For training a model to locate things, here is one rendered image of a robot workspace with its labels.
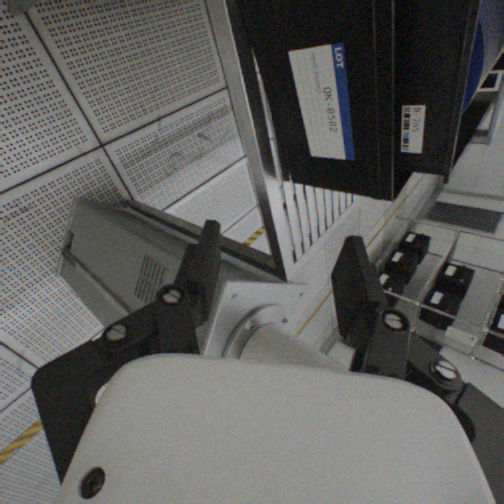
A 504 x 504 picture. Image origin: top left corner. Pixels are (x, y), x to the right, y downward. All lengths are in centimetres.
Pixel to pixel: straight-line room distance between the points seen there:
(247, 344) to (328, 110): 40
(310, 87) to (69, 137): 84
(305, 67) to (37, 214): 91
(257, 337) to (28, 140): 85
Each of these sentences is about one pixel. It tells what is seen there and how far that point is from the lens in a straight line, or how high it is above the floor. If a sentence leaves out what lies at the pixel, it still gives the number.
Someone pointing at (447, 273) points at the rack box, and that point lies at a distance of 343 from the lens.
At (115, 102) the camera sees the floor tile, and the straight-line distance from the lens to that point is 115.
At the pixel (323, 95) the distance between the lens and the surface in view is 40.
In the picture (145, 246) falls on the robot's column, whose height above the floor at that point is 49.
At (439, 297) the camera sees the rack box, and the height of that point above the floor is 78.
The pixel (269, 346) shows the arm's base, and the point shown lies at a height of 82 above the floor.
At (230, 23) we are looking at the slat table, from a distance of 42.
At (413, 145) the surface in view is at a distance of 43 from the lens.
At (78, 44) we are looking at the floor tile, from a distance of 114.
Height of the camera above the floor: 106
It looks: 39 degrees down
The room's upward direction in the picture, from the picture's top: 113 degrees clockwise
